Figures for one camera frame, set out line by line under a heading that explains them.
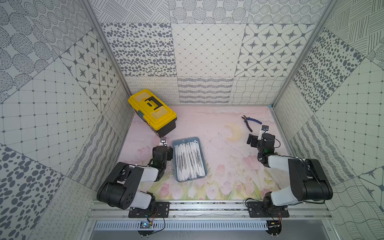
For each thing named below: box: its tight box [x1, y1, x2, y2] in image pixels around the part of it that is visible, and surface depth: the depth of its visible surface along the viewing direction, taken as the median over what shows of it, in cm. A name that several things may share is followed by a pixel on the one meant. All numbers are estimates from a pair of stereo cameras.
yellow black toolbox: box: [128, 89, 178, 138], surface depth 97 cm
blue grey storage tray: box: [172, 137, 208, 182], surface depth 92 cm
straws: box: [174, 140, 206, 181], surface depth 92 cm
